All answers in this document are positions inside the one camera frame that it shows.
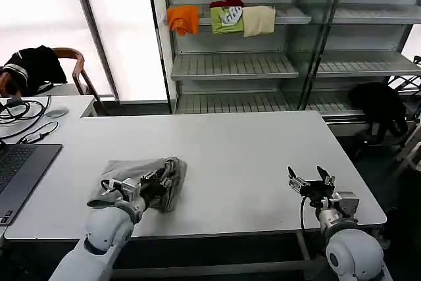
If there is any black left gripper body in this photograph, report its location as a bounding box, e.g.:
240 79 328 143
139 168 169 200

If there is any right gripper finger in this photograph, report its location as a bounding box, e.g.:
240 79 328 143
287 166 309 193
316 165 336 190

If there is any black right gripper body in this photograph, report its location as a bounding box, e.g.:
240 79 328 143
301 179 337 208

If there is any grey printed T-shirt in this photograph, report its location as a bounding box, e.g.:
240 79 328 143
86 155 188 214

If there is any black bag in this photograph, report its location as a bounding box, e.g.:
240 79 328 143
347 81 409 145

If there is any grey computer mouse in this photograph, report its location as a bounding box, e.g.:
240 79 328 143
45 108 69 118

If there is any grey metal shelf rack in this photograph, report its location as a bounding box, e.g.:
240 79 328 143
144 0 421 128

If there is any dark grey laptop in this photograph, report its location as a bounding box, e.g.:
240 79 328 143
0 142 63 227

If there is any brown wooden chair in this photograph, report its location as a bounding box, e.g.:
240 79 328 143
51 47 107 111

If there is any black jacket with stripes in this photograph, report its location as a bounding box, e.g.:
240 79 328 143
1 45 68 97

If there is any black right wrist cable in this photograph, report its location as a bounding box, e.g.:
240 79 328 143
299 195 330 231

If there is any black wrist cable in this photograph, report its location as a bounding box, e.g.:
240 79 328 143
299 195 330 231
99 178 124 196

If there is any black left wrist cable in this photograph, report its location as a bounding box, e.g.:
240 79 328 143
99 178 124 196

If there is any white folding frame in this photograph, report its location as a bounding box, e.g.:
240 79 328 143
393 119 421 177

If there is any black cable with adapter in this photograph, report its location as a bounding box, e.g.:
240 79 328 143
15 120 60 145

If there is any coiled black cable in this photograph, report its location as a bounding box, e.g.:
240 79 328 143
0 93 53 128

